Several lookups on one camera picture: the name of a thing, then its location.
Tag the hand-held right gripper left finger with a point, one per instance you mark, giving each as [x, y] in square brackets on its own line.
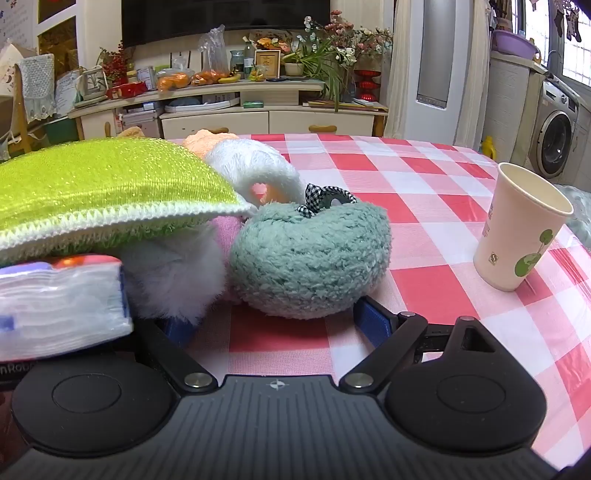
[178, 332]

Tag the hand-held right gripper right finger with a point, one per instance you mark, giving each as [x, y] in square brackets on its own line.
[371, 318]

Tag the white fluffy pompom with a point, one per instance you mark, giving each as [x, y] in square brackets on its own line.
[175, 277]

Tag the teal plush hat with bow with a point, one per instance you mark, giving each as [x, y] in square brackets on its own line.
[309, 258]

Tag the blue white small carton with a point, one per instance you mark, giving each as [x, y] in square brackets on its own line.
[60, 304]

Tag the green knitted scouring pad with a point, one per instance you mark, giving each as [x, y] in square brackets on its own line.
[106, 184]

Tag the brown teddy bear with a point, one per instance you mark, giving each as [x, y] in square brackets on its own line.
[131, 132]

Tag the red checkered tablecloth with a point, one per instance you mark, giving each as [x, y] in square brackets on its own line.
[415, 194]

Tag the paper cup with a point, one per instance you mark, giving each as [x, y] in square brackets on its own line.
[517, 230]

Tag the white plush toy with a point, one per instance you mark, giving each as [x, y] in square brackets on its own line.
[249, 159]

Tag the orange plush toy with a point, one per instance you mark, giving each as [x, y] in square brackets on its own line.
[207, 137]

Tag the yellow toy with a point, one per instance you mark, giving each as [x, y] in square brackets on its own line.
[488, 147]

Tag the pink storage box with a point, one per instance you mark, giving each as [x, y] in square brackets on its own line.
[141, 124]

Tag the cream tv cabinet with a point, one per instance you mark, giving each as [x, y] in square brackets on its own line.
[221, 121]

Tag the white bathroom scale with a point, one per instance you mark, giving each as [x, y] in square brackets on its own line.
[198, 105]

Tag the dark green box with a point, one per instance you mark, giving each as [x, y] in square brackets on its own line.
[62, 130]

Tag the red vase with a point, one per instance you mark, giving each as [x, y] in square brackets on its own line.
[368, 85]

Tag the grey blanket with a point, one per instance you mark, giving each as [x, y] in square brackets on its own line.
[579, 212]

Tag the small green box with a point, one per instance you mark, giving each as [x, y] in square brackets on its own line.
[254, 105]

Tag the red box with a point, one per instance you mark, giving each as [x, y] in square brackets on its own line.
[127, 90]

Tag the white curtain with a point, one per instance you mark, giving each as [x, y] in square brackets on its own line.
[401, 69]

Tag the bag of oranges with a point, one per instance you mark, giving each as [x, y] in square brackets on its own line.
[210, 77]
[173, 81]

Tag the potted spider plant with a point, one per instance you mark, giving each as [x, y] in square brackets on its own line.
[323, 69]

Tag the bananas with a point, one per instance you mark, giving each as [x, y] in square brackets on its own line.
[229, 79]

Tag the silver washing machine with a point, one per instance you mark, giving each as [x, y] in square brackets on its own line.
[554, 134]

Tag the white framed ornament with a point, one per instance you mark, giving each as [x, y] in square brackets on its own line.
[92, 83]

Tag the wooden chair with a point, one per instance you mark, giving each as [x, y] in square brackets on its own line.
[18, 115]

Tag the red berry branches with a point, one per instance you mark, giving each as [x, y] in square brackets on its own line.
[115, 62]

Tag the white tower air conditioner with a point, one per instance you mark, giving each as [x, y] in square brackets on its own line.
[434, 46]

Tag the green bottle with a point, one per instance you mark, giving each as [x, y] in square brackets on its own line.
[249, 60]

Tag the artificial flower bouquet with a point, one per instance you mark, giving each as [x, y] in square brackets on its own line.
[360, 37]

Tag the clear plastic bag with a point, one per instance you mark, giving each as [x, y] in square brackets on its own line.
[213, 48]

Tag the white lace chair cover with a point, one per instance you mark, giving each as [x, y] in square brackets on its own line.
[37, 83]

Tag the purple basin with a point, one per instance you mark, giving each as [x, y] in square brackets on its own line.
[512, 44]

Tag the black television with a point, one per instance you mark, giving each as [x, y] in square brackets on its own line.
[221, 18]

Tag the hanging clothes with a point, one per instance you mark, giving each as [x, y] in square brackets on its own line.
[570, 21]

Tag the wooden picture frame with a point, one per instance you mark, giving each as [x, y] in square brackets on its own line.
[268, 64]

